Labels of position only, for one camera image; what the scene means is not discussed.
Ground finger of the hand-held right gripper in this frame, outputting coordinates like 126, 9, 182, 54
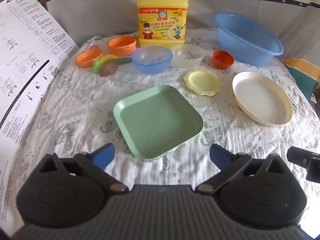
287, 147, 313, 167

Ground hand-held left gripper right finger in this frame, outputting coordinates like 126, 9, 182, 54
195, 144, 286, 194

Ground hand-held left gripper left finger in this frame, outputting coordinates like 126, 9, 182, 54
37, 143, 129, 194

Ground green square plate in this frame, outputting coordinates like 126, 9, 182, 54
113, 85, 204, 160

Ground cream round plate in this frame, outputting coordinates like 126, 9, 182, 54
232, 71, 293, 127

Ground yellow flower-shaped plate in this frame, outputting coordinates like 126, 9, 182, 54
183, 69, 223, 96

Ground blue translucent bowl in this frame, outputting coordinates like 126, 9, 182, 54
131, 46, 173, 75

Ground white printed blanket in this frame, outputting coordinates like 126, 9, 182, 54
17, 27, 320, 195

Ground teal and yellow striped cloth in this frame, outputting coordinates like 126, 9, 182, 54
285, 56, 320, 103

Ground small orange bowl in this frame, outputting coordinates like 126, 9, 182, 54
213, 50, 234, 70

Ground orange toy dish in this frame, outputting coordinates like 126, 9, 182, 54
76, 49, 104, 68

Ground clear plastic bowl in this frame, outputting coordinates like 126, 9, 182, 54
171, 45, 205, 68

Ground orange toy pot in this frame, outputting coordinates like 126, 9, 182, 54
108, 36, 137, 57

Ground blue plastic basin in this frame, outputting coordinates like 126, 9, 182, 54
214, 13, 284, 67

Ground white instruction sheet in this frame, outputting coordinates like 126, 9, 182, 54
0, 0, 80, 237

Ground yellow detergent jug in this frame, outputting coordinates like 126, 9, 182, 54
136, 0, 189, 49

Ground grey star-trimmed bed bumper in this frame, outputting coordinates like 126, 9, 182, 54
42, 0, 320, 62

